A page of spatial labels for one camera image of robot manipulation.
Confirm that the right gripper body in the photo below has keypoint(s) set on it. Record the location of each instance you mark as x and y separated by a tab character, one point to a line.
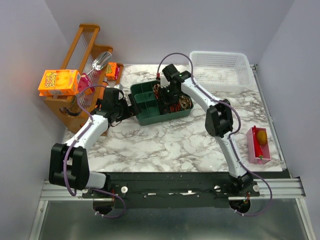
167	94

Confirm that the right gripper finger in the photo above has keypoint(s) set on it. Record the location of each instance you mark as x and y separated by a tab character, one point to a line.
176	101
165	108

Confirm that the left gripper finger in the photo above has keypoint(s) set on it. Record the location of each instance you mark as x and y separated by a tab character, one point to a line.
131	99
133	111

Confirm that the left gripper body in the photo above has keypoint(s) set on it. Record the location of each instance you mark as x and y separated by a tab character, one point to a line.
122	110

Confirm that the green divided organizer tray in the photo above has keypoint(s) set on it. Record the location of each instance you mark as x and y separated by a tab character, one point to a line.
147	103

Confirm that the black orange floral tie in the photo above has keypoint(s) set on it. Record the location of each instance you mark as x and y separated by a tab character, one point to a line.
159	106

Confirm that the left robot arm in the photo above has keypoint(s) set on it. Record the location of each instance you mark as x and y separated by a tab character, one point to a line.
69	166

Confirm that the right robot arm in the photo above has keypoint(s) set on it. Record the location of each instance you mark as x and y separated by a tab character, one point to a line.
218	123

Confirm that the rolled orange black tie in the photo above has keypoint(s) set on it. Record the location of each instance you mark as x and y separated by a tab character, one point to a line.
173	108

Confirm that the rolled beige patterned tie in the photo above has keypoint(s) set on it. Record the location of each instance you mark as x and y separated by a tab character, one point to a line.
185	102

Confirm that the rolled red patterned tie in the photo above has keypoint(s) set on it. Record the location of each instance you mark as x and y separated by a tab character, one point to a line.
157	91

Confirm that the orange bottle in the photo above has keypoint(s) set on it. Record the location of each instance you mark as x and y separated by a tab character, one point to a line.
101	92

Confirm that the small orange box upper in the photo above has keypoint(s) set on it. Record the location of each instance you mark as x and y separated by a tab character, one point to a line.
112	71

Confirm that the wooden rack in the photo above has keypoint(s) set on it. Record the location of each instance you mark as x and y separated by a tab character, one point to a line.
80	56

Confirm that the pink small box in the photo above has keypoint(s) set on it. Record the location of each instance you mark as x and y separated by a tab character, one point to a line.
85	85

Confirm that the tin can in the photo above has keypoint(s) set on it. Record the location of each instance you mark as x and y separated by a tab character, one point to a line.
74	109

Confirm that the metal scoop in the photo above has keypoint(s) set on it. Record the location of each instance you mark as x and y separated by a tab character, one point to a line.
101	61

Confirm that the white plastic basket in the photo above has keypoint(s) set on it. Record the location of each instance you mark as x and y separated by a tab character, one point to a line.
221	71

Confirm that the orange snack box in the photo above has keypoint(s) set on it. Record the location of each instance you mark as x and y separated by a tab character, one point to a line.
59	82

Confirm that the orange fruit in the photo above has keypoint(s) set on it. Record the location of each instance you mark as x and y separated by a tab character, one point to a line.
262	137

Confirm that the red chili pepper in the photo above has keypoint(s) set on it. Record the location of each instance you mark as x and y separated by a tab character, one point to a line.
257	148

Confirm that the pink tray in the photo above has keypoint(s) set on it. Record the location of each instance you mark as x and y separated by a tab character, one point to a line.
251	150

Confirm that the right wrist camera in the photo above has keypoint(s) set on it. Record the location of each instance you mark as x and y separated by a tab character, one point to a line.
164	82

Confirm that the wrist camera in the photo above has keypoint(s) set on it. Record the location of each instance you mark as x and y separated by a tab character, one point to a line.
119	86
164	82

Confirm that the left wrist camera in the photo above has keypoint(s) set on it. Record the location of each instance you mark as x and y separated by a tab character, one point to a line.
119	86

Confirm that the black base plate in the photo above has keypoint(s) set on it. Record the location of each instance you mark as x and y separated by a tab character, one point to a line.
178	189

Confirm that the aluminium rail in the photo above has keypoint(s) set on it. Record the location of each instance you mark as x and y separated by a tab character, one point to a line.
285	188

